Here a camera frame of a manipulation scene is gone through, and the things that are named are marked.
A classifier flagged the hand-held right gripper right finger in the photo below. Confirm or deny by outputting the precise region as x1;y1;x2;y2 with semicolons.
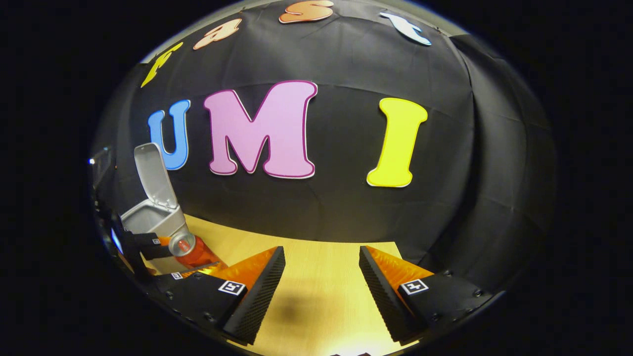
359;245;495;346

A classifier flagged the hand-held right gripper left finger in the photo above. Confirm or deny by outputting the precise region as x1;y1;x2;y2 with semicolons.
148;246;286;346

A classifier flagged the white desktop garbage bin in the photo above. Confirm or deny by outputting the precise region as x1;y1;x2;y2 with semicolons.
120;142;192;275

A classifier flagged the red pop can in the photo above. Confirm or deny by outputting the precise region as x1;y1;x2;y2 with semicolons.
168;234;222;271

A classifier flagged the wooden desktop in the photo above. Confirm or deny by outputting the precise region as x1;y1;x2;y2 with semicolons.
143;214;421;356

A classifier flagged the black backdrop cloth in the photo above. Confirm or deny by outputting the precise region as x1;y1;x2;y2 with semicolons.
90;0;558;297

